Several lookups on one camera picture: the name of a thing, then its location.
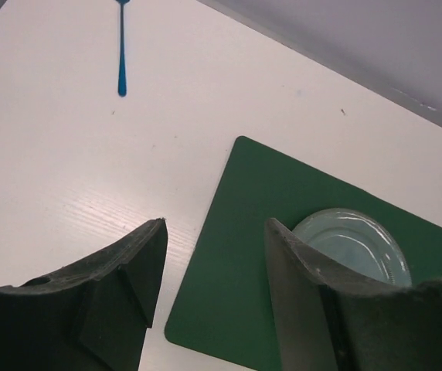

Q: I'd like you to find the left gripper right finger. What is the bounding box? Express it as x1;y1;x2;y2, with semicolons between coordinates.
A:
264;218;442;370

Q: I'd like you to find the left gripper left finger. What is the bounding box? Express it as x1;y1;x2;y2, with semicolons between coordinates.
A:
0;219;167;370

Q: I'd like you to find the grey-blue round plate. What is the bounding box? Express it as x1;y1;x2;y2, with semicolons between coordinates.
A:
293;208;412;288

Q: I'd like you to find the dark green placemat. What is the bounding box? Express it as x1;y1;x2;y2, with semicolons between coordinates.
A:
165;136;442;370

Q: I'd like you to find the blue metallic fork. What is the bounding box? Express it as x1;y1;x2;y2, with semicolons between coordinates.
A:
117;0;129;97

